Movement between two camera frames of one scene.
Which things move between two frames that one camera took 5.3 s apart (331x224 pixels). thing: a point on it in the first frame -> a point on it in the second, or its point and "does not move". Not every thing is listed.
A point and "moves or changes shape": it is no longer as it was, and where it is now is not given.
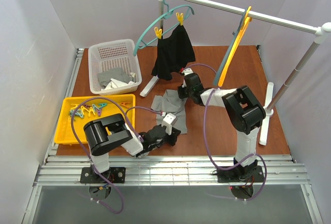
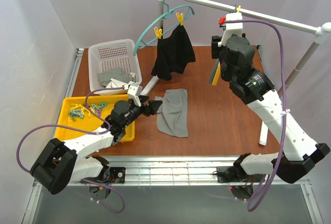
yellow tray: x=77 y=111 does not move
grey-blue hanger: x=235 y=34 moves or changes shape
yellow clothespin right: x=180 y=17 does not move
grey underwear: x=171 y=103 does not move
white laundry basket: x=113 y=68 does not move
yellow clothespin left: x=158 y=32 does not move
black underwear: x=174 y=53 does not move
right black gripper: x=181 y=92 -> x=215 y=47
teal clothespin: x=103 y=105 does not move
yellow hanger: x=234 y=48 moves or changes shape
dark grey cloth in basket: x=116 y=73 does not move
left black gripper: x=172 y=136 -> x=145 y=106
